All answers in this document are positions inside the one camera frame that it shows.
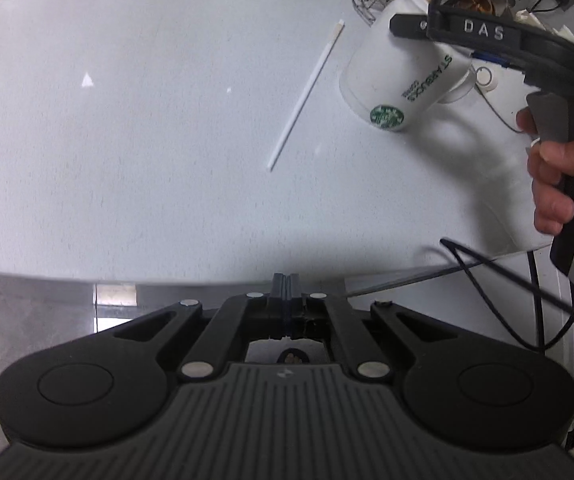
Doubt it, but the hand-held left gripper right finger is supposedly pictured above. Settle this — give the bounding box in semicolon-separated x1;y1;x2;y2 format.
284;272;468;381

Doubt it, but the wire glass rack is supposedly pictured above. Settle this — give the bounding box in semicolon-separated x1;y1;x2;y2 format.
351;0;393;26

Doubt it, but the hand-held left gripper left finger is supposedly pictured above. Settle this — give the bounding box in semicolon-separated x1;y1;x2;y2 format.
94;272;285;381

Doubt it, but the white ceramic mug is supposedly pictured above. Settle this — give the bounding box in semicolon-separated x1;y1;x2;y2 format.
338;0;474;132

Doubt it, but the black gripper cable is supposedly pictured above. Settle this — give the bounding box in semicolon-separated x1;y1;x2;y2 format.
439;239;574;351

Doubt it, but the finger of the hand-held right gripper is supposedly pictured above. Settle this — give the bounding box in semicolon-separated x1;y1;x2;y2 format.
389;12;430;41
469;49;512;70

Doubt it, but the person's right hand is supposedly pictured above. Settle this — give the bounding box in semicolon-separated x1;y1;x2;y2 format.
516;107;574;236

